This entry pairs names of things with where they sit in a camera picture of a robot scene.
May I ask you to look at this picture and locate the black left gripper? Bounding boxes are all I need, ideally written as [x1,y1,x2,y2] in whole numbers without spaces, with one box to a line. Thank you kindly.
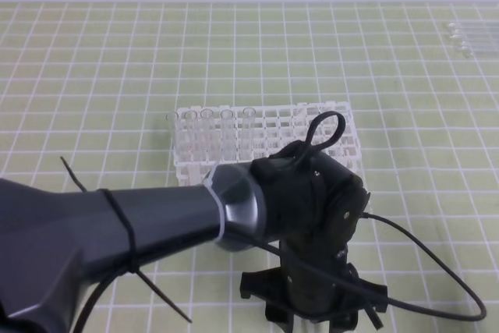
[239,144,388,332]

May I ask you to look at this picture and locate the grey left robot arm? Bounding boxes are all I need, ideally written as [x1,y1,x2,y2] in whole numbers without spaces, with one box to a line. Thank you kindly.
[1,141,388,332]

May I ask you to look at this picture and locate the racked test tube four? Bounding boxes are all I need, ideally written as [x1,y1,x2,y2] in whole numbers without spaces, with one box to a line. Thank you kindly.
[220,108,235,161]

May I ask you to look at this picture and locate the white test tube rack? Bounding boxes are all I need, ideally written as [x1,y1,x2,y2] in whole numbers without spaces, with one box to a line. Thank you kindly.
[166,101,362,186]

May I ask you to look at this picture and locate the racked test tube three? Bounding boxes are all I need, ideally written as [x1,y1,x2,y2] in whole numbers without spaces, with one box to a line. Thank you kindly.
[200,108,216,160]

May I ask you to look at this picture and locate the racked test tube two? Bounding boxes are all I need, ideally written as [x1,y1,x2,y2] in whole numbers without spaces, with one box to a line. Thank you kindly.
[184,110,198,161]

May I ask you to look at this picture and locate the clear test tube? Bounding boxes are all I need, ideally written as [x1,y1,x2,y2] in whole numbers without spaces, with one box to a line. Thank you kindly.
[450,29,498,41]
[446,22,499,33]
[451,35,498,48]
[455,44,498,58]

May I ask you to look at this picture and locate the black cable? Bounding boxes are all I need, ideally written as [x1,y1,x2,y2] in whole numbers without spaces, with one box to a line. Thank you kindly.
[73,111,487,333]

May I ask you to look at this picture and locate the black cable tie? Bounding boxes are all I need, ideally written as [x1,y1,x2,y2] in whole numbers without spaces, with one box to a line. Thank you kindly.
[60,155,194,324]

